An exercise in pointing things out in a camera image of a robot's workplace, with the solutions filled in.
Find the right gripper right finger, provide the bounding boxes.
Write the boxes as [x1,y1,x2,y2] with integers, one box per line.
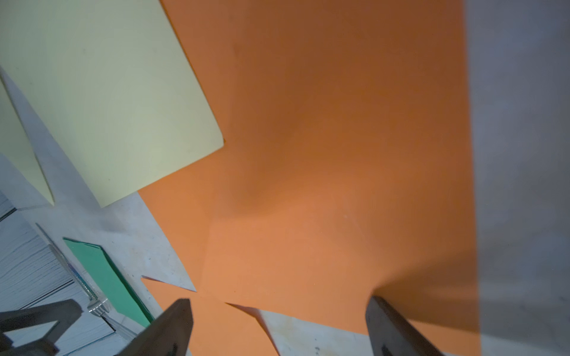
[365,296,444,356]

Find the green paper sheet front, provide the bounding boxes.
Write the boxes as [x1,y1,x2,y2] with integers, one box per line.
[63,237,154,327]

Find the orange paper sheet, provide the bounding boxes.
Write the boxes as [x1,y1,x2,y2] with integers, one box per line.
[140,1,481,355]
[141,278,278,356]

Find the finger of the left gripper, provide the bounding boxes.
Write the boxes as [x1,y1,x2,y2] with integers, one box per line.
[1,299,83,355]

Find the orange paper sheet back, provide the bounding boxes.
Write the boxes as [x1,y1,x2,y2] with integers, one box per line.
[140,1,481,355]

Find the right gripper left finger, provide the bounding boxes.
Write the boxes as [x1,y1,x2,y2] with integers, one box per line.
[119,298,194,356]

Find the orange paper sheet front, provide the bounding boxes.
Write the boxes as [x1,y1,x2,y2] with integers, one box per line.
[141,278,278,356]

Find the yellow paper sheet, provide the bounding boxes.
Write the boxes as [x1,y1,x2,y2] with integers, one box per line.
[1,82,54,205]
[1,1,224,207]

